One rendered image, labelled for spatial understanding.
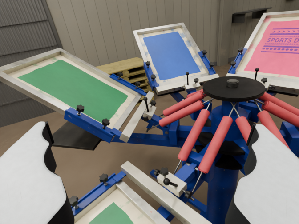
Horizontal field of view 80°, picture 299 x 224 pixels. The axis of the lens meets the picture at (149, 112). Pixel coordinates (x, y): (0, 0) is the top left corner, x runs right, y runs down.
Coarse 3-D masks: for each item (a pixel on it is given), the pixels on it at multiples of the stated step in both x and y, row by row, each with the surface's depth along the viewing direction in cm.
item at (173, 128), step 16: (256, 112) 127; (176, 128) 116; (208, 128) 117; (288, 128) 103; (176, 144) 120; (208, 144) 104; (240, 144) 101; (288, 144) 100; (192, 160) 93; (208, 176) 90
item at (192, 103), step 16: (192, 96) 113; (272, 96) 101; (176, 112) 109; (192, 112) 104; (208, 112) 96; (272, 112) 92; (288, 112) 91; (192, 128) 96; (224, 128) 87; (240, 128) 86; (272, 128) 85; (192, 144) 93; (208, 160) 84; (192, 192) 84
